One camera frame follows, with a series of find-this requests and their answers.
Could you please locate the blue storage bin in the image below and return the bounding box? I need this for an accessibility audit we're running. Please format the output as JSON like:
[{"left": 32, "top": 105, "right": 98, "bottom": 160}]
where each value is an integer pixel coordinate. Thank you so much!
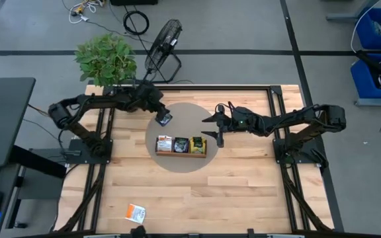
[
  {"left": 355, "top": 7, "right": 381, "bottom": 51},
  {"left": 349, "top": 52, "right": 381, "bottom": 100}
]

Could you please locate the black coiled cable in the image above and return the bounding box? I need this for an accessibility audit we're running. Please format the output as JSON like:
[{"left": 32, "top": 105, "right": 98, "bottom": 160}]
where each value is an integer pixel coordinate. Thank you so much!
[{"left": 122, "top": 9, "right": 151, "bottom": 36}]

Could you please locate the black floor box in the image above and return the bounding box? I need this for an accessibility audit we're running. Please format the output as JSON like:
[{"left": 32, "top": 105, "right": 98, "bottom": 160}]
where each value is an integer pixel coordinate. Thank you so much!
[{"left": 110, "top": 0, "right": 159, "bottom": 7}]

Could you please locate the orange white tea packet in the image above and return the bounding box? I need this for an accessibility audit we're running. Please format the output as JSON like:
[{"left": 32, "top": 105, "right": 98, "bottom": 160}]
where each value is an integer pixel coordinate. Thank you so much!
[
  {"left": 156, "top": 135, "right": 173, "bottom": 153},
  {"left": 124, "top": 203, "right": 147, "bottom": 225}
]

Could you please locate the wooden tea organizer box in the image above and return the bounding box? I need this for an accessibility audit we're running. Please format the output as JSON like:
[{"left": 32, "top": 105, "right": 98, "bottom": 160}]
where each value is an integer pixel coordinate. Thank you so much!
[{"left": 155, "top": 136, "right": 208, "bottom": 159}]

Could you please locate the black floor fan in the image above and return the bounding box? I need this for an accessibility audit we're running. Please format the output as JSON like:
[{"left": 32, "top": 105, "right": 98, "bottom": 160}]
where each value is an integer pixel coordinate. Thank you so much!
[{"left": 143, "top": 19, "right": 183, "bottom": 84}]

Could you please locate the black rod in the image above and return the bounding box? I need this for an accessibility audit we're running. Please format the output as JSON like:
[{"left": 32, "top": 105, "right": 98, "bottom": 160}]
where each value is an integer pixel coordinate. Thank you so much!
[{"left": 355, "top": 49, "right": 381, "bottom": 85}]

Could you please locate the person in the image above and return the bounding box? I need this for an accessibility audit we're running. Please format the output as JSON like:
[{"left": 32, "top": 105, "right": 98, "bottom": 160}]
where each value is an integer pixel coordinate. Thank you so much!
[{"left": 132, "top": 225, "right": 149, "bottom": 238}]

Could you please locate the white yellow cable bundle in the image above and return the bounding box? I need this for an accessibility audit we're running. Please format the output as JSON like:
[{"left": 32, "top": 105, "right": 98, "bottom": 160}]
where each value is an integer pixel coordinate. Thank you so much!
[{"left": 67, "top": 0, "right": 107, "bottom": 24}]

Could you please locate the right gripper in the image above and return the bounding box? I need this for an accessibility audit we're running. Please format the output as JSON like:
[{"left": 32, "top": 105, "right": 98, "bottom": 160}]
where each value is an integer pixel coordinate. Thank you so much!
[{"left": 201, "top": 104, "right": 261, "bottom": 149}]

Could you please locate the grey desk leg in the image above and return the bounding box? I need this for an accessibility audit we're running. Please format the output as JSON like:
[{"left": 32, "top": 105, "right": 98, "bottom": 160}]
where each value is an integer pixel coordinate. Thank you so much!
[{"left": 325, "top": 0, "right": 381, "bottom": 21}]

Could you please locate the black desk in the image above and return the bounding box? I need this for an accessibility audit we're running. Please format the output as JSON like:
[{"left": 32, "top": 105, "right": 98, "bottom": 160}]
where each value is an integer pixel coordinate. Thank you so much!
[{"left": 0, "top": 77, "right": 36, "bottom": 168}]

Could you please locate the round grey mat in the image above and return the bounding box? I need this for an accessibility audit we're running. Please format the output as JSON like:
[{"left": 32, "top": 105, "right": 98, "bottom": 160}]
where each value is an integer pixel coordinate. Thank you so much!
[{"left": 144, "top": 102, "right": 220, "bottom": 174}]

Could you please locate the white floor cable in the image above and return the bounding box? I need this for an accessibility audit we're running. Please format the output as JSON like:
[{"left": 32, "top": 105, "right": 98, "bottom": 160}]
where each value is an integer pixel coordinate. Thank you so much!
[{"left": 349, "top": 0, "right": 381, "bottom": 54}]

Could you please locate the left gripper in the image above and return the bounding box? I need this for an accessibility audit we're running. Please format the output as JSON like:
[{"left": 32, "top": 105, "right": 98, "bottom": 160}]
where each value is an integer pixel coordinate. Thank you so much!
[{"left": 139, "top": 84, "right": 172, "bottom": 122}]

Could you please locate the yellow green tea packet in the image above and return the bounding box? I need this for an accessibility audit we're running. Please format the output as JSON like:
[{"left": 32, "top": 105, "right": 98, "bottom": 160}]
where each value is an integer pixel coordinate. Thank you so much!
[{"left": 189, "top": 136, "right": 207, "bottom": 155}]

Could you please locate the potted green plant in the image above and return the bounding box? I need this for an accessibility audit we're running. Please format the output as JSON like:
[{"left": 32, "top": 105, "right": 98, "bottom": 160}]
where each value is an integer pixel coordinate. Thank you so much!
[{"left": 73, "top": 32, "right": 138, "bottom": 90}]

